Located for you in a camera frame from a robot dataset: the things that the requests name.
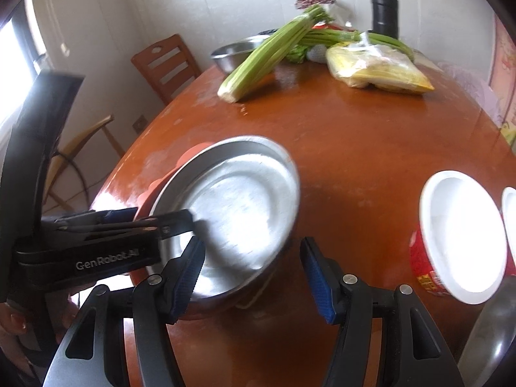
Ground plastic bag of yellow food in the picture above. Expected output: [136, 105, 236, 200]
[326, 32, 435, 95]

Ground long green vegetable stalks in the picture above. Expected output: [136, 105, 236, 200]
[298, 28, 416, 63]

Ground stainless steel bowl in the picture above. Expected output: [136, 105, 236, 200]
[457, 274, 516, 387]

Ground light wood curved chair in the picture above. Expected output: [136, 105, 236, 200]
[42, 115, 125, 214]

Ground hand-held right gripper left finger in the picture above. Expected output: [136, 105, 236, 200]
[42, 236, 207, 387]

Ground celery bunch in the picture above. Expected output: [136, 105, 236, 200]
[218, 5, 335, 103]

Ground person's left hand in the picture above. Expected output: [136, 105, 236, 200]
[0, 302, 29, 338]

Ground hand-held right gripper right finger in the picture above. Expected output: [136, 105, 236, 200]
[299, 237, 464, 387]

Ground red paper bowl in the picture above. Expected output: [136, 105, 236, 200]
[501, 186, 516, 277]
[409, 170, 509, 305]

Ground brown wooden chair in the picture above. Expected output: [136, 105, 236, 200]
[131, 34, 202, 105]

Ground dark red flower bouquet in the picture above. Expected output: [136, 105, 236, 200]
[295, 0, 337, 11]

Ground pink cat-print door curtain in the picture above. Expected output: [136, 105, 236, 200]
[490, 12, 516, 89]

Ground purple cloth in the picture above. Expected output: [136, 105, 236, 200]
[437, 60, 509, 130]

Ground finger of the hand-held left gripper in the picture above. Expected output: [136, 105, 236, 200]
[60, 209, 195, 244]
[54, 207, 140, 232]

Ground black thermos bottle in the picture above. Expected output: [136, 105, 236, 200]
[371, 0, 400, 41]

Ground orange crab-shaped plate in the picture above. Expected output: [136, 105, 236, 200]
[133, 139, 216, 226]

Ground steel basin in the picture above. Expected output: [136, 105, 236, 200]
[211, 35, 279, 76]

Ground round metal pan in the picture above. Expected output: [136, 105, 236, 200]
[147, 136, 301, 311]

